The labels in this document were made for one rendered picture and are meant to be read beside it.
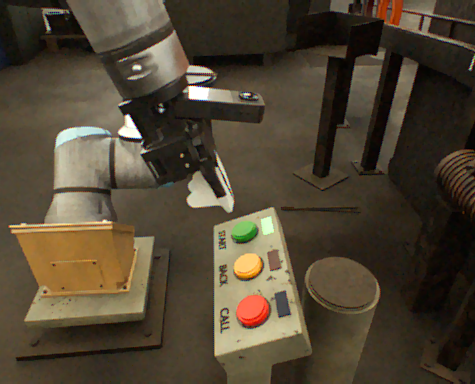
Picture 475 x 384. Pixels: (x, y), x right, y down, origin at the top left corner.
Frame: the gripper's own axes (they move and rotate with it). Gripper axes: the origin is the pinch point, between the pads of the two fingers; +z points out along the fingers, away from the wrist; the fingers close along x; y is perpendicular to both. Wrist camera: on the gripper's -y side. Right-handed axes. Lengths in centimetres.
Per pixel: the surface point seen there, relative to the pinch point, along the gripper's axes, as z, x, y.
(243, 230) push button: 5.4, 0.5, 0.1
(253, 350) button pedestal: 7.5, 19.4, 1.0
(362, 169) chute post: 85, -113, -45
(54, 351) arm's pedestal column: 43, -20, 69
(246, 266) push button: 5.5, 8.1, 0.2
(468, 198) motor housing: 36, -22, -46
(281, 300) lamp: 6.4, 14.5, -3.6
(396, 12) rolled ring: 20, -123, -72
